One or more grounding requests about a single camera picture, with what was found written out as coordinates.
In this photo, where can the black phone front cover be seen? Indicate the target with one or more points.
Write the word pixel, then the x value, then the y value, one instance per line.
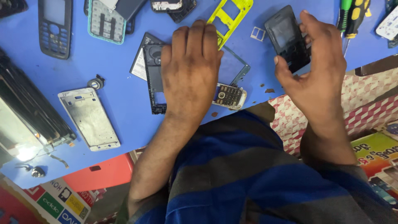
pixel 286 37

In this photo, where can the yellow and black screwdriver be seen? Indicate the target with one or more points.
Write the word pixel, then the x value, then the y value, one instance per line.
pixel 356 18

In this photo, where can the colourful printed box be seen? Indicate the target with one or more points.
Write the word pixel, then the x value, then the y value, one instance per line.
pixel 377 155

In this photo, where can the small round speaker part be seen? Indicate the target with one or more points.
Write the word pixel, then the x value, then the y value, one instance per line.
pixel 95 83

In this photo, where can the person's right hand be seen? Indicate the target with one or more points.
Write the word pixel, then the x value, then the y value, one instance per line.
pixel 323 74

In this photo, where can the stack of phone display panels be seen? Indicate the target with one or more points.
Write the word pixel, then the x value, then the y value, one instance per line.
pixel 28 109

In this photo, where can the black phone battery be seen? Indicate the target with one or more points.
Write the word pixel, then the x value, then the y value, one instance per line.
pixel 140 63

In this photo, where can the dark blue phone back cover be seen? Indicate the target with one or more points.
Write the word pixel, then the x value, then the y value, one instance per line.
pixel 129 7

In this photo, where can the board with coloured stickers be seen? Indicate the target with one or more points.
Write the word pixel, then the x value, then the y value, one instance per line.
pixel 53 202

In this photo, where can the silver phone keypad piece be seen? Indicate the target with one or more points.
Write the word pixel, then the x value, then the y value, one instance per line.
pixel 231 96

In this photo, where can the dark teal phone bezel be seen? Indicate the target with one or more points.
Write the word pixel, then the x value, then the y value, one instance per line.
pixel 245 70

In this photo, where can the pink white chequered cloth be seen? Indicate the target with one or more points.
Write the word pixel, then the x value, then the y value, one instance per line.
pixel 367 102

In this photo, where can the red plastic stool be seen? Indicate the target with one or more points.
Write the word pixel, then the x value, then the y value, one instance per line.
pixel 99 172

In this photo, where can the silver metal phone chassis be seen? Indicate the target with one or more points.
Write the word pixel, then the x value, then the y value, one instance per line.
pixel 88 119

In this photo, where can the blue grey striped shirt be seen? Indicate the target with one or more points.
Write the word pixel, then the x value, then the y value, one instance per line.
pixel 248 174

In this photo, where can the black phone housing part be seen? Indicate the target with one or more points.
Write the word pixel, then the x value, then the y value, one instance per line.
pixel 178 9

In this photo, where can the small white plastic frame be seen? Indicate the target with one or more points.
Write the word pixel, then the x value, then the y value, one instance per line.
pixel 258 38

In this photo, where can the teal phone housing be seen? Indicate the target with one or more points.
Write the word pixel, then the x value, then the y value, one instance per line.
pixel 105 23

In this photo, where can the person's left hand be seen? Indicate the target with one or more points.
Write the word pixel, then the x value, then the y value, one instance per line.
pixel 189 81

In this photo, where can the yellow phone frame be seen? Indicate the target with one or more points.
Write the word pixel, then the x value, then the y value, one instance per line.
pixel 228 17

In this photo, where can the black keypad phone fascia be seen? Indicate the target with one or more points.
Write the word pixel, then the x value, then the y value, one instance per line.
pixel 56 37

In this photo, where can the white phone keypad part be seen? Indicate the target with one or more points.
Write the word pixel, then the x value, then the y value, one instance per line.
pixel 388 26

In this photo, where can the green and black screwdriver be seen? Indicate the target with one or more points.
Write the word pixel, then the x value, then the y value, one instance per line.
pixel 344 15

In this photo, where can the black phone middle frame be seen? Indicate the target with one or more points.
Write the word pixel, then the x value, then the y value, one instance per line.
pixel 154 77

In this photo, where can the small round metal part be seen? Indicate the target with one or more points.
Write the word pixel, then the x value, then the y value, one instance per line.
pixel 38 172

